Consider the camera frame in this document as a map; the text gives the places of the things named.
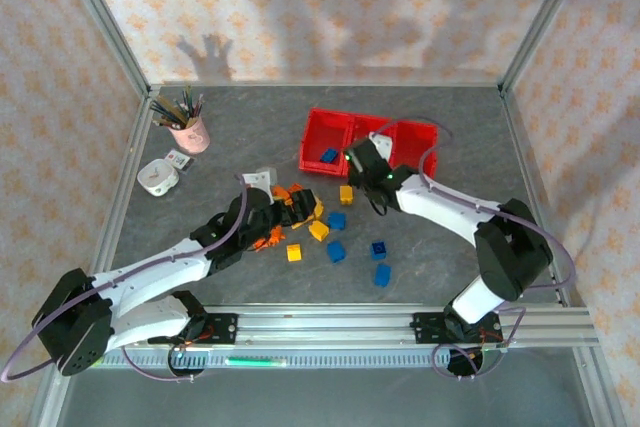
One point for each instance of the small printed card packet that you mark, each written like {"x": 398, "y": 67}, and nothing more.
{"x": 179, "y": 159}

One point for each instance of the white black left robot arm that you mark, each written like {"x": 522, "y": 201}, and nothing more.
{"x": 150, "y": 272}

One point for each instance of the orange arch lego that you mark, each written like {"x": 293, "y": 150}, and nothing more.
{"x": 270, "y": 241}

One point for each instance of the aluminium side frame rail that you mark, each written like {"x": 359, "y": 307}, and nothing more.
{"x": 523, "y": 147}
{"x": 117, "y": 207}

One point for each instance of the aluminium frame post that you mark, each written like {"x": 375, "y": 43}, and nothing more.
{"x": 100, "y": 22}
{"x": 550, "y": 17}

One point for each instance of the orange lego brick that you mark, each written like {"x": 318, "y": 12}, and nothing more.
{"x": 280, "y": 192}

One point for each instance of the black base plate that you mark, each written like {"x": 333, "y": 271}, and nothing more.
{"x": 425, "y": 327}
{"x": 225, "y": 329}

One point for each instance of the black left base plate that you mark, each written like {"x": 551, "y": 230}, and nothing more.
{"x": 225, "y": 329}

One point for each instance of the bundle of coloured pencils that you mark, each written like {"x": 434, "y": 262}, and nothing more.
{"x": 175, "y": 109}

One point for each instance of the aluminium back frame bar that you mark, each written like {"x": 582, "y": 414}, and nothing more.
{"x": 325, "y": 83}

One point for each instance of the red three-compartment bin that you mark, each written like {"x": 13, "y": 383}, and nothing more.
{"x": 325, "y": 132}

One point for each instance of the pink cup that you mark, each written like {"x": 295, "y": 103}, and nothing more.
{"x": 192, "y": 137}

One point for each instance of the blue lego brick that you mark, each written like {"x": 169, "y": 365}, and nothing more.
{"x": 336, "y": 251}
{"x": 383, "y": 275}
{"x": 379, "y": 249}
{"x": 336, "y": 220}
{"x": 329, "y": 155}

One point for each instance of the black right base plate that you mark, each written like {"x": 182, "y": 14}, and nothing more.
{"x": 425, "y": 327}

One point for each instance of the aluminium frame leg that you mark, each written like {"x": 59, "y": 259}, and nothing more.
{"x": 47, "y": 402}
{"x": 597, "y": 387}

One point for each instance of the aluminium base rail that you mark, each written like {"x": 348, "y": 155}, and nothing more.
{"x": 325, "y": 327}

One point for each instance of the green light tube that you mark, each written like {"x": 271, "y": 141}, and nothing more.
{"x": 255, "y": 362}

